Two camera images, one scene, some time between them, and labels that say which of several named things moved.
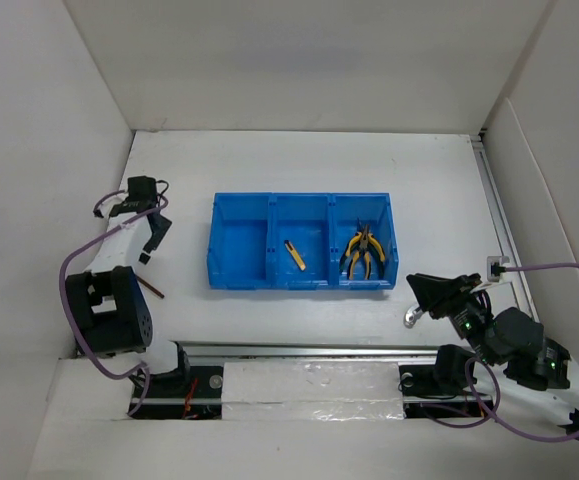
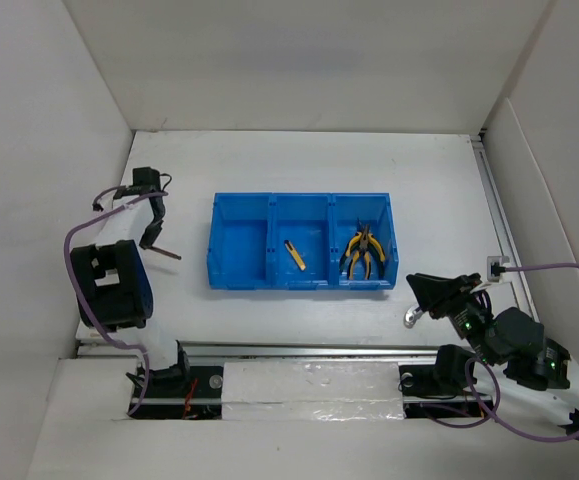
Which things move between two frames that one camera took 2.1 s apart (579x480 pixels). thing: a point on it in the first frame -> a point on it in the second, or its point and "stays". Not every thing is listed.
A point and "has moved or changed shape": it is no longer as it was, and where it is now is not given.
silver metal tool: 410,317 stays
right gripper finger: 437,288 stays
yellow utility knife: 297,258 stays
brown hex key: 148,286 has moved or changed shape
